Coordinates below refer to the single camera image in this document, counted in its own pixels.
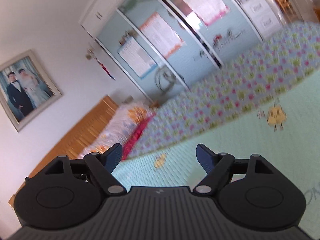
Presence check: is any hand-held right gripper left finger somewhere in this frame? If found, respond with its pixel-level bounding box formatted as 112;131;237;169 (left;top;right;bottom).
44;143;127;196

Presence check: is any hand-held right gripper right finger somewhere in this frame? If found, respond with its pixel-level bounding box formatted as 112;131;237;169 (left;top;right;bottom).
192;144;275;196

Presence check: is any red pillow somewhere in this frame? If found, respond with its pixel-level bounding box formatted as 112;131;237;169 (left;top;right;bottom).
121;119;155;160

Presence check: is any floral rolled duvet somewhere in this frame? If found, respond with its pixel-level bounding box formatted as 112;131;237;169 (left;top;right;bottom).
77;104;155;159

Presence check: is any wooden headboard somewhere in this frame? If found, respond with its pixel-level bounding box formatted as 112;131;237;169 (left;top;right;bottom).
9;95;119;208

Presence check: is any red hanging ornament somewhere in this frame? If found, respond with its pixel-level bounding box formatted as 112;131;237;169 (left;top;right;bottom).
85;44;116;81

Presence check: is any blue-bordered poster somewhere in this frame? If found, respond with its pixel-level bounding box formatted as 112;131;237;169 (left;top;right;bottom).
117;36;158;80

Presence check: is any framed wedding photo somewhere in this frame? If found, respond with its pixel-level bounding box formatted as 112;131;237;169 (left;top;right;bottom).
0;49;62;132

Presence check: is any white wardrobe with sliding doors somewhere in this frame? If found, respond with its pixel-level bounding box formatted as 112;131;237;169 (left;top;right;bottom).
79;0;313;100

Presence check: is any orange-bordered poster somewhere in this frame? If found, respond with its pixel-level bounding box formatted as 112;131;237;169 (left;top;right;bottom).
139;11;187;59

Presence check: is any white drawer unit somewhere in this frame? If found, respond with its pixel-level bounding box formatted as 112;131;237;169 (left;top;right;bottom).
241;0;285;39

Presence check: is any pink-bordered poster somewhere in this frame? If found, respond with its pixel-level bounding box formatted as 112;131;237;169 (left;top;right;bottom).
176;0;231;27

